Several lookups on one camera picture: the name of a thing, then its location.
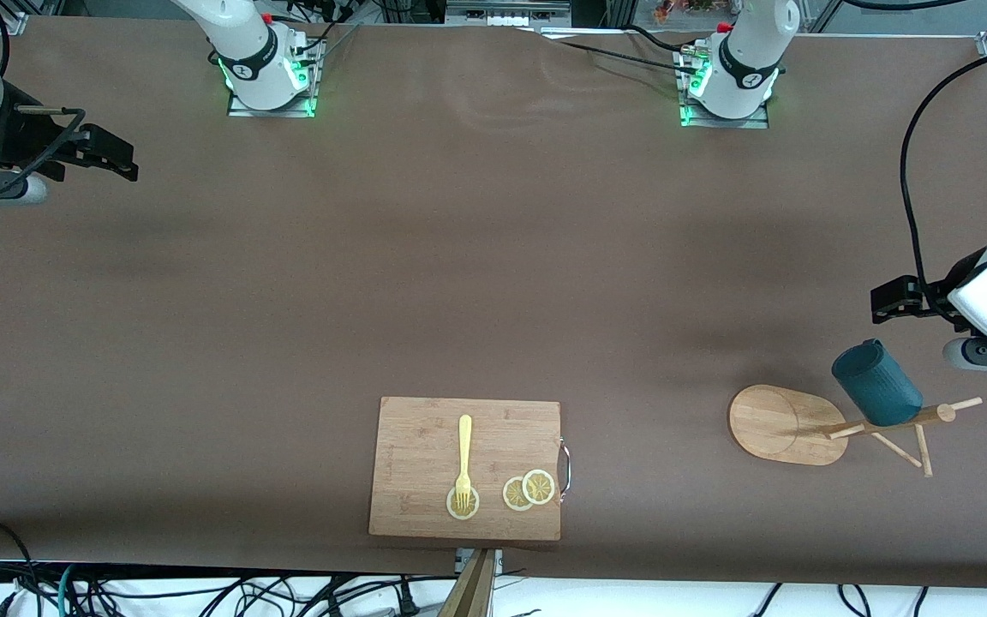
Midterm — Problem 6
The wooden beam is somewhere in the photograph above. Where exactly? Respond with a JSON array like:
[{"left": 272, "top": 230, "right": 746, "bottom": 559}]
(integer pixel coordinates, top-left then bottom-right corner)
[{"left": 438, "top": 548, "right": 494, "bottom": 617}]

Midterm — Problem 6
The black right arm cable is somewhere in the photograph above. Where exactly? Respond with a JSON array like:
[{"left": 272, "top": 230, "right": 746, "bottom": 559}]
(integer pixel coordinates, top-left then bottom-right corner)
[{"left": 0, "top": 0, "right": 88, "bottom": 194}]

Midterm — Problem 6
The wooden cup rack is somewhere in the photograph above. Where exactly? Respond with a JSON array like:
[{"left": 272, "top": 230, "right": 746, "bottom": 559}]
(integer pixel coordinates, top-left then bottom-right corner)
[{"left": 728, "top": 384, "right": 984, "bottom": 478}]

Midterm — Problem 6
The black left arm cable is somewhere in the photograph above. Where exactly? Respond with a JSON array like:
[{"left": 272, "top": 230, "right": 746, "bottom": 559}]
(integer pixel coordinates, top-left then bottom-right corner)
[{"left": 900, "top": 41, "right": 987, "bottom": 325}]

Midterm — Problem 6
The teal mug with yellow inside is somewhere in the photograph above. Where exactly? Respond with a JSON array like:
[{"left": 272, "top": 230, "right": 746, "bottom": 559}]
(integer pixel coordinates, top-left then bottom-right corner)
[{"left": 831, "top": 338, "right": 924, "bottom": 428}]

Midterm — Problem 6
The lemon slice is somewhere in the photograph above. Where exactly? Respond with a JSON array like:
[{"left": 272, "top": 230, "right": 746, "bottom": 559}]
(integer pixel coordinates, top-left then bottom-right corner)
[
  {"left": 522, "top": 469, "right": 556, "bottom": 506},
  {"left": 502, "top": 476, "right": 537, "bottom": 512},
  {"left": 446, "top": 486, "right": 481, "bottom": 521}
]

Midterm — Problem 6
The bamboo cutting board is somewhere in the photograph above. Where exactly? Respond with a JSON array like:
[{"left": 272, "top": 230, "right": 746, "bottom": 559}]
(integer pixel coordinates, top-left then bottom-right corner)
[{"left": 368, "top": 396, "right": 563, "bottom": 542}]

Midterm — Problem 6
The metal beam bracket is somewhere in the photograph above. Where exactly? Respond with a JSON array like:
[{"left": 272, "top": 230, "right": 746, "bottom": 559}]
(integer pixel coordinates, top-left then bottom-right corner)
[{"left": 455, "top": 548, "right": 504, "bottom": 577}]

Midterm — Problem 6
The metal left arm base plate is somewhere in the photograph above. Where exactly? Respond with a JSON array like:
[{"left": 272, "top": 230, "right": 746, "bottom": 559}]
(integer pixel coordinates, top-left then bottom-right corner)
[{"left": 678, "top": 47, "right": 771, "bottom": 129}]

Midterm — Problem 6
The teal floor cable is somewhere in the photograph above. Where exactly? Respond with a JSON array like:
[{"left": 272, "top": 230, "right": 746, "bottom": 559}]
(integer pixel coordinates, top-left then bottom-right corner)
[{"left": 57, "top": 563, "right": 83, "bottom": 617}]

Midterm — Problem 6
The yellow plastic fork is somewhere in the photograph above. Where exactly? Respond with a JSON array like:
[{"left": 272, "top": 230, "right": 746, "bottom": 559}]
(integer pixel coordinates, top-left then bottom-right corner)
[{"left": 454, "top": 415, "right": 474, "bottom": 508}]

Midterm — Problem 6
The black cable on table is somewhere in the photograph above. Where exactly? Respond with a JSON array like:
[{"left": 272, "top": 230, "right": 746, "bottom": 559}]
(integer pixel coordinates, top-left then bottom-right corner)
[{"left": 536, "top": 26, "right": 710, "bottom": 76}]

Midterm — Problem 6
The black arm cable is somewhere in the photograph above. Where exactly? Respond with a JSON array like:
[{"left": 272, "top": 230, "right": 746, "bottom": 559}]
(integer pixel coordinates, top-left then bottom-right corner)
[
  {"left": 900, "top": 41, "right": 987, "bottom": 325},
  {"left": 0, "top": 0, "right": 88, "bottom": 194}
]

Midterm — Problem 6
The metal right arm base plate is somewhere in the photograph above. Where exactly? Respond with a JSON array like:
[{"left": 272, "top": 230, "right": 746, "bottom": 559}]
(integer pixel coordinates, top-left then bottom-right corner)
[{"left": 226, "top": 39, "right": 320, "bottom": 119}]

